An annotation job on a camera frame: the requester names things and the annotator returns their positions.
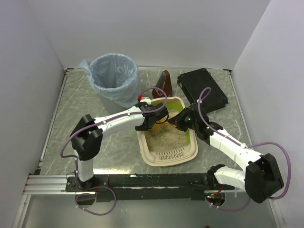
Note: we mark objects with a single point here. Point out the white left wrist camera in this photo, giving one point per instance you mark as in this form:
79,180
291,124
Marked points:
141,98

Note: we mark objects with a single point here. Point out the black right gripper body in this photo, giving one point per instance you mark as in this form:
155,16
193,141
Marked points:
181,119

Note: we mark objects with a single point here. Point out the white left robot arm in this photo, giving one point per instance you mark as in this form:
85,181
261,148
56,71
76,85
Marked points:
87,137

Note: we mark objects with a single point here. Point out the beige litter box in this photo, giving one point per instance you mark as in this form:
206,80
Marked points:
172,157

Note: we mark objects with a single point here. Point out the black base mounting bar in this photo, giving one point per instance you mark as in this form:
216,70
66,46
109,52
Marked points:
192,186

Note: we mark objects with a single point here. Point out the aluminium rail frame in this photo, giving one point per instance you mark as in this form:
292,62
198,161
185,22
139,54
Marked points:
42,184

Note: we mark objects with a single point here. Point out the black rectangular case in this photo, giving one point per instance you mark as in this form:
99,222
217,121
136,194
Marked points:
192,84

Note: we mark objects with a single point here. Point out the brown wooden metronome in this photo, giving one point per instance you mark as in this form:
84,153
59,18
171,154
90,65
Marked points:
163,84

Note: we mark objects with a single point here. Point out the beige cat litter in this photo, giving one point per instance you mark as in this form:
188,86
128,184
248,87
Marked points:
166,137

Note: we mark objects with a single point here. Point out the grey bin with blue bag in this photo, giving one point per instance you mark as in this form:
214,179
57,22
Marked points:
116,80

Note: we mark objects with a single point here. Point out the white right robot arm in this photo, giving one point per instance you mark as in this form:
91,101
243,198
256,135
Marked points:
259,175

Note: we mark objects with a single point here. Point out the yellow litter scoop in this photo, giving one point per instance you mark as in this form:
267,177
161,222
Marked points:
163,121

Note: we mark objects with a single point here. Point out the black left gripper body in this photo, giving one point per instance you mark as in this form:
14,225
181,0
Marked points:
155,114

